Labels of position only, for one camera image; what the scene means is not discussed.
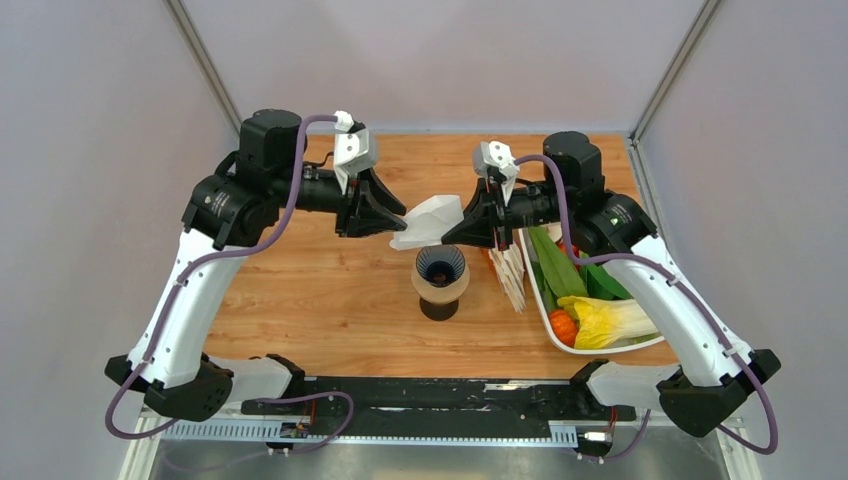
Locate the green leaf vegetable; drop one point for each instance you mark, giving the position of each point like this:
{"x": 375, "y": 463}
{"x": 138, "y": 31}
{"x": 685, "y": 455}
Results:
{"x": 558, "y": 270}

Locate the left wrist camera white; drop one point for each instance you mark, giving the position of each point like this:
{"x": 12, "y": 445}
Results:
{"x": 355, "y": 148}

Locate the red pepper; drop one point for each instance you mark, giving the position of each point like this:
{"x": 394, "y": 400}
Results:
{"x": 569, "y": 250}

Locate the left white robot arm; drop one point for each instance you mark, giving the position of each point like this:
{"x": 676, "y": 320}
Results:
{"x": 169, "y": 366}

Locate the dark blue coffee dripper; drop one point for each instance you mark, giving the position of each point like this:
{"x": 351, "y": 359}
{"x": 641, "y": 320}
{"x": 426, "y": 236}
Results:
{"x": 440, "y": 265}

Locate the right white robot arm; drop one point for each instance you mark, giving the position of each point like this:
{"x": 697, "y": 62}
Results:
{"x": 715, "y": 372}

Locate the orange tomato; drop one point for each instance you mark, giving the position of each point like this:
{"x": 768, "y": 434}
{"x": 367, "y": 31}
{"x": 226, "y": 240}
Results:
{"x": 564, "y": 327}

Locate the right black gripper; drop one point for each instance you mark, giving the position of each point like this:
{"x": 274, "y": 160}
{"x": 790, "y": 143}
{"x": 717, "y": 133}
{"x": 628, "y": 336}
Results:
{"x": 481, "y": 220}

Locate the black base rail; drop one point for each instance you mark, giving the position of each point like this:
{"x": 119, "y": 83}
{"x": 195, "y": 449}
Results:
{"x": 440, "y": 407}

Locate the aluminium frame post left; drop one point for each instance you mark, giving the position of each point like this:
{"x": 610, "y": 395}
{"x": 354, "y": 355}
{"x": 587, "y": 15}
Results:
{"x": 192, "y": 37}

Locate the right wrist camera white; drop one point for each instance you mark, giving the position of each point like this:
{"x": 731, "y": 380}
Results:
{"x": 496, "y": 156}

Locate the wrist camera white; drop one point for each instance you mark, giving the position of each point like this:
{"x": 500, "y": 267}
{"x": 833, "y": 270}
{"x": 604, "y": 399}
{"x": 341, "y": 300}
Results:
{"x": 355, "y": 148}
{"x": 496, "y": 156}

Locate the stack of paper filters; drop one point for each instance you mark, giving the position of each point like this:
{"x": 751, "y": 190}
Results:
{"x": 509, "y": 268}

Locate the white paper coffee filter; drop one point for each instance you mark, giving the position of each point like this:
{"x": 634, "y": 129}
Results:
{"x": 428, "y": 222}

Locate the aluminium frame post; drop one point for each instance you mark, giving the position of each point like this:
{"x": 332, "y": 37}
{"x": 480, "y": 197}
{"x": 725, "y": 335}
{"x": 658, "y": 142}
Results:
{"x": 192, "y": 37}
{"x": 699, "y": 26}

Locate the green bok choy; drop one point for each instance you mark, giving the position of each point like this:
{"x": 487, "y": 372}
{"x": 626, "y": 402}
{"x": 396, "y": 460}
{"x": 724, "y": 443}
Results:
{"x": 603, "y": 285}

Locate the white plastic tray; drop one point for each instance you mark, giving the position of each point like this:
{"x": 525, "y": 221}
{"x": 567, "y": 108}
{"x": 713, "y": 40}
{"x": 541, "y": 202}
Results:
{"x": 534, "y": 276}

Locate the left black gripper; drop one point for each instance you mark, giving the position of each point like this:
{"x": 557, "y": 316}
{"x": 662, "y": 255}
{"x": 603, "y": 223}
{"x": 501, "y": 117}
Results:
{"x": 361, "y": 216}

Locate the wooden ring dripper holder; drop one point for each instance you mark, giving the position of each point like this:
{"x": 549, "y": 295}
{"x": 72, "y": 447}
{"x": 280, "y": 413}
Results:
{"x": 440, "y": 295}

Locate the glass carafe red lid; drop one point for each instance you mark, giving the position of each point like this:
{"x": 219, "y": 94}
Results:
{"x": 438, "y": 312}

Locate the yellow napa cabbage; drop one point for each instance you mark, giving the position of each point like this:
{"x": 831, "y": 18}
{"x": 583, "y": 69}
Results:
{"x": 602, "y": 323}

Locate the aluminium frame post right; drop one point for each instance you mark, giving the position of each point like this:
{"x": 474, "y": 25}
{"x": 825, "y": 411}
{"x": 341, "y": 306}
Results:
{"x": 699, "y": 26}

